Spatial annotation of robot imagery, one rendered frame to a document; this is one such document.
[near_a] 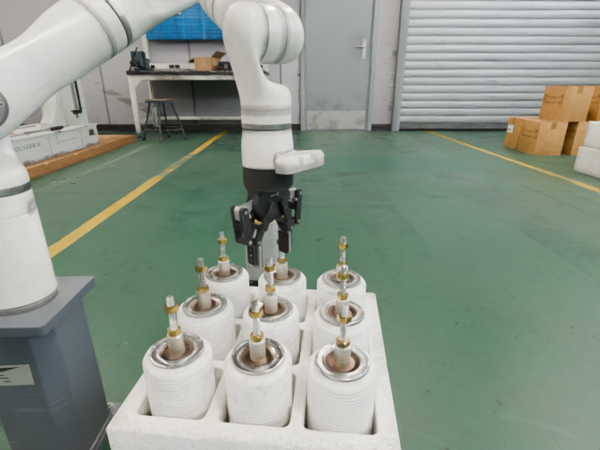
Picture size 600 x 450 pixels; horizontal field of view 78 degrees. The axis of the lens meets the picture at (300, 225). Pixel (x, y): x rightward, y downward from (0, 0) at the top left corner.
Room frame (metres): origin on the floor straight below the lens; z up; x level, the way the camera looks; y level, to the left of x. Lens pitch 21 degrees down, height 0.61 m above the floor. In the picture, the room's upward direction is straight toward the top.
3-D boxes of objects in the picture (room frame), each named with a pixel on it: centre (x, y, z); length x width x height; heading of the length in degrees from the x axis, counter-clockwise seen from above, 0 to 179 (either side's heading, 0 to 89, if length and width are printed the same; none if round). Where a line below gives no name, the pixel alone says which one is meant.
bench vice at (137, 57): (4.64, 1.83, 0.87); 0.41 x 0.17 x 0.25; 1
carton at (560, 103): (3.57, -2.42, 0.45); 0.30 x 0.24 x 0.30; 3
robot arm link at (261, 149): (0.53, 0.03, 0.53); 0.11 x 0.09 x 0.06; 53
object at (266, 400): (0.43, 0.06, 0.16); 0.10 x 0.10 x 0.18
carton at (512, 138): (3.89, -2.31, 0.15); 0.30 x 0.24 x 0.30; 90
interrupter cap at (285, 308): (0.54, 0.05, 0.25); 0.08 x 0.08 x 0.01
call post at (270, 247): (0.84, 0.09, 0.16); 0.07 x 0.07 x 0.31; 84
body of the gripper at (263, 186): (0.54, 0.05, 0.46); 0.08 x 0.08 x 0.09
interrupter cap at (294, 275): (0.66, 0.04, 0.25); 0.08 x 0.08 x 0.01
